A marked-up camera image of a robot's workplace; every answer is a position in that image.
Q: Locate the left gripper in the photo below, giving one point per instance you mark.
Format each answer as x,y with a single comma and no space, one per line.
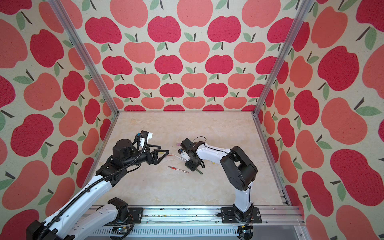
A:
154,160

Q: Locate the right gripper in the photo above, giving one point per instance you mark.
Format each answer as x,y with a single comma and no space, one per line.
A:
189,167

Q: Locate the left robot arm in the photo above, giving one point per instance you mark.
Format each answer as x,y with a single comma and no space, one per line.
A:
67,222

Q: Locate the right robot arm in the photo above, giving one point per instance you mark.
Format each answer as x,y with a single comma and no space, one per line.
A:
238,167

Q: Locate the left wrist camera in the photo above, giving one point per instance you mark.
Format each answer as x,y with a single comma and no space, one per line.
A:
145,137

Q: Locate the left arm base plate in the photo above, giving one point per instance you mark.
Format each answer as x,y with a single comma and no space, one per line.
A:
127,216

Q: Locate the aluminium front rail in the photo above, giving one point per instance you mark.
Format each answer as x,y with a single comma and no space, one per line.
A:
210,216

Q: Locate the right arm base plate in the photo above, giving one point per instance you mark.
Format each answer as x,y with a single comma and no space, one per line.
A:
231,215

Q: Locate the white slotted cable duct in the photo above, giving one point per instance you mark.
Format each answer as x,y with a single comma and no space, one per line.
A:
183,231

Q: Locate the left aluminium corner post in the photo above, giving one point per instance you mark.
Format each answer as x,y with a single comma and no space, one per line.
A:
71,31

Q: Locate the aluminium corner post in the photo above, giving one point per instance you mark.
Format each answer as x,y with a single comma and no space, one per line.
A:
71,31
286,47

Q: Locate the right aluminium corner post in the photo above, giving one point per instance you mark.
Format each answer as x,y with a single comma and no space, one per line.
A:
286,47

